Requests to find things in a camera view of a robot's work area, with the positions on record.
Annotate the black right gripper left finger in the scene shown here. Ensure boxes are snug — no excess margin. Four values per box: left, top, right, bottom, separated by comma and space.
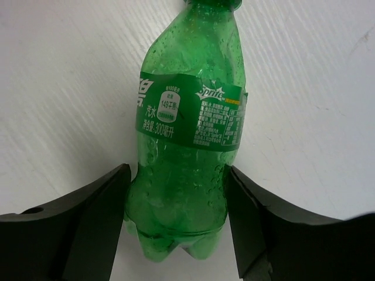
1, 164, 131, 280

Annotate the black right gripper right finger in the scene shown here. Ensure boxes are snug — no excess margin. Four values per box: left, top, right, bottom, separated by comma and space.
227, 168, 374, 280

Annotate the green plastic bottle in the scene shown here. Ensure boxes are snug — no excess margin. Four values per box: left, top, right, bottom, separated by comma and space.
124, 1, 247, 262

